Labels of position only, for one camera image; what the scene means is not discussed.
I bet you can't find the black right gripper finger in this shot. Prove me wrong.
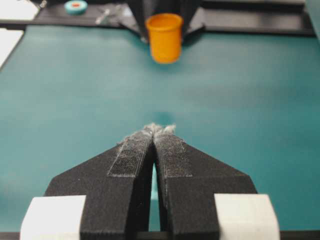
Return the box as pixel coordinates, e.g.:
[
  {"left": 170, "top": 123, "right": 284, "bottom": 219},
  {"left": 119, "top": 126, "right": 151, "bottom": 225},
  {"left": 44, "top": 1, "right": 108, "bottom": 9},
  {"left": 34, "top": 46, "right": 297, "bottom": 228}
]
[
  {"left": 151, "top": 123, "right": 281, "bottom": 240},
  {"left": 20, "top": 127, "right": 153, "bottom": 240}
]

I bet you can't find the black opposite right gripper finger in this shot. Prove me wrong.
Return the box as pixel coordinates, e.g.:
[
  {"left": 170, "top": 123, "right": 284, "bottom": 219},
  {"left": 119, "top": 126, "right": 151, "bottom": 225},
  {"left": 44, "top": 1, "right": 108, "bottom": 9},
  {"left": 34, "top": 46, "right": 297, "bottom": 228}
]
[
  {"left": 120, "top": 0, "right": 149, "bottom": 42},
  {"left": 180, "top": 0, "right": 205, "bottom": 38}
]

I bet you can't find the orange plastic cup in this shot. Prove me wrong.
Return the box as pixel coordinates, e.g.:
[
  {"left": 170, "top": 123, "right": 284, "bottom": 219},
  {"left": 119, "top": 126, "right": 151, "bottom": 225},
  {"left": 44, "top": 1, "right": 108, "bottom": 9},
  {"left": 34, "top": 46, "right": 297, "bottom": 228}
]
[{"left": 145, "top": 13, "right": 184, "bottom": 64}]

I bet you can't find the clear plastic wrapper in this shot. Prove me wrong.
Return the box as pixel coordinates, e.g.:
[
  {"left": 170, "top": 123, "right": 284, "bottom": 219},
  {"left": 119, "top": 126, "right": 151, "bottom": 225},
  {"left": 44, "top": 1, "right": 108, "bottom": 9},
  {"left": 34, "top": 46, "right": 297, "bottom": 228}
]
[{"left": 95, "top": 3, "right": 122, "bottom": 26}]

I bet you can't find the teal tape roll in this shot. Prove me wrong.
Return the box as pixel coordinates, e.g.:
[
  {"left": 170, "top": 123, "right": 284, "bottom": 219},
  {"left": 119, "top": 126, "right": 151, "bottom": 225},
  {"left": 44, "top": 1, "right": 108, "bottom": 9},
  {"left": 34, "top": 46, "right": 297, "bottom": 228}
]
[{"left": 64, "top": 0, "right": 88, "bottom": 15}]

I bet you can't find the white paper sheet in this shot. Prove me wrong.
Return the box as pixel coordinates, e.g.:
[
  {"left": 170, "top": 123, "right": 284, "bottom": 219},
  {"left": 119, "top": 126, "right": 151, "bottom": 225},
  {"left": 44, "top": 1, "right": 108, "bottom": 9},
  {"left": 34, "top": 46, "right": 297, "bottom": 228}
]
[{"left": 0, "top": 0, "right": 39, "bottom": 67}]

